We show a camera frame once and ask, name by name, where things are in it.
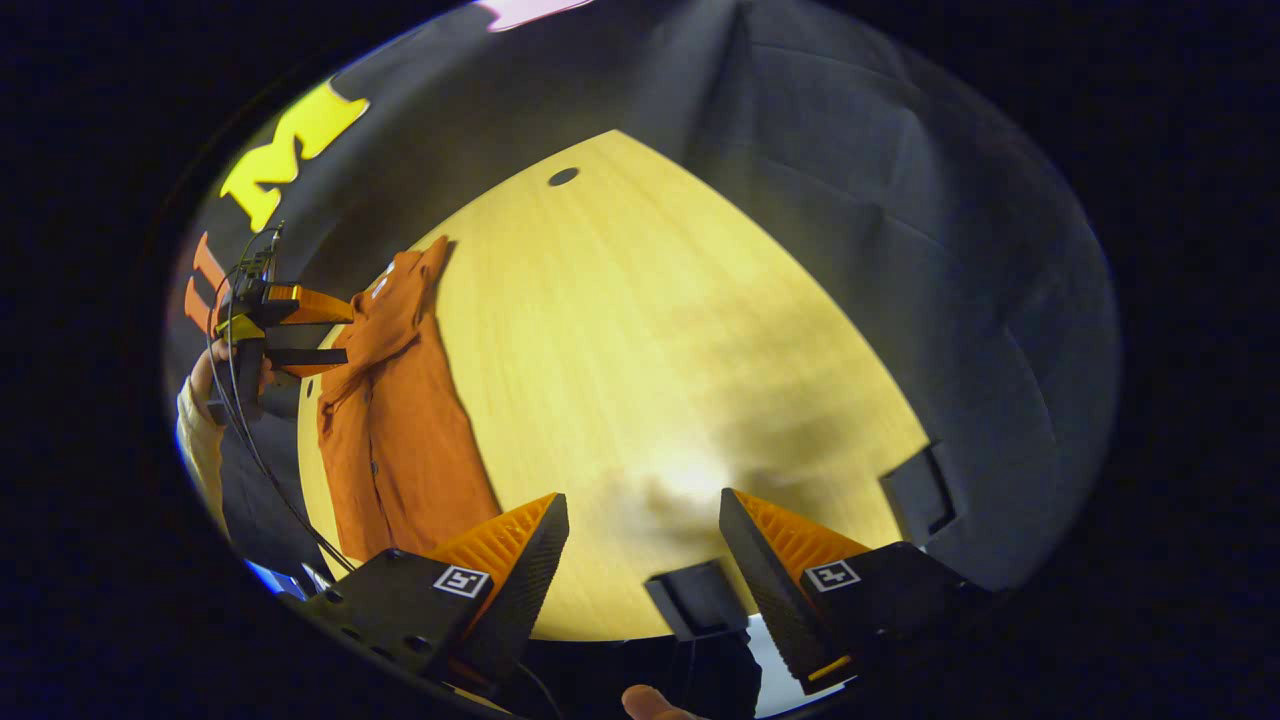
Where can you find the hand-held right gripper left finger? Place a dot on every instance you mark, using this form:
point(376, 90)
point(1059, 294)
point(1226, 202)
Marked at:
point(525, 590)

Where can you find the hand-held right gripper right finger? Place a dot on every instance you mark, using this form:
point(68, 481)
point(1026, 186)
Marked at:
point(770, 600)

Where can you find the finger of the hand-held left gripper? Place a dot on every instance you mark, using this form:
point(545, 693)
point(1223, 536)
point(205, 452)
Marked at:
point(305, 357)
point(310, 305)

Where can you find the orange button shirt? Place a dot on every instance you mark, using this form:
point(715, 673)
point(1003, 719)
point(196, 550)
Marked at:
point(400, 430)

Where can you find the person's dark clothing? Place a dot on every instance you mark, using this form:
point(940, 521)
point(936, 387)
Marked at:
point(620, 670)

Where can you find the computer monitor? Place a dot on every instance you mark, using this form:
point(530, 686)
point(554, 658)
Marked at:
point(275, 578)

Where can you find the black backdrop cloth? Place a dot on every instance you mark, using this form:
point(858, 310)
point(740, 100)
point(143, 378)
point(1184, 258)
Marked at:
point(850, 200)

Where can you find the black table bracket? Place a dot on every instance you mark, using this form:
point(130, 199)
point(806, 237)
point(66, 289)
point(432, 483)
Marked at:
point(695, 600)
point(920, 495)

